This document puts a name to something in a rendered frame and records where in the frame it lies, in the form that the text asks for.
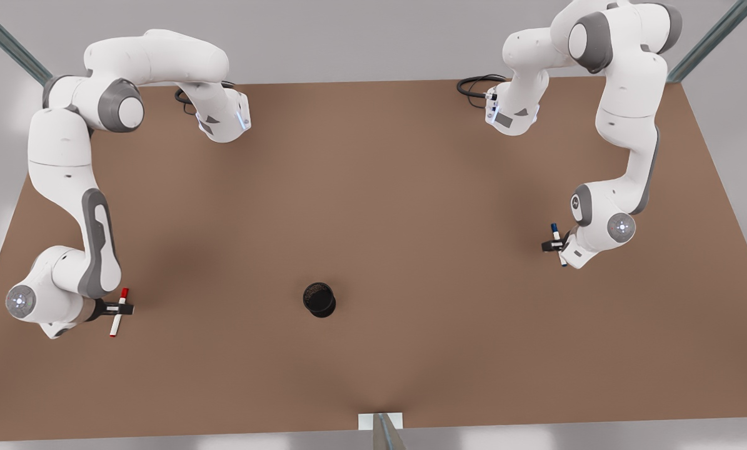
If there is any blue and white marker pen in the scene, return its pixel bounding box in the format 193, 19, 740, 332
549, 222, 568, 268

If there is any red and white marker pen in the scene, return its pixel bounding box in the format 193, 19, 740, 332
109, 288, 129, 338

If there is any black cylindrical pen cup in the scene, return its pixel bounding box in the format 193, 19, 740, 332
303, 282, 337, 318

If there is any black cable loop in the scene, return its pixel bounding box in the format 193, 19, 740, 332
174, 81, 236, 117
456, 74, 509, 108

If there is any silver frame post with foot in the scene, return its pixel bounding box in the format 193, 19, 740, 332
358, 412, 407, 450

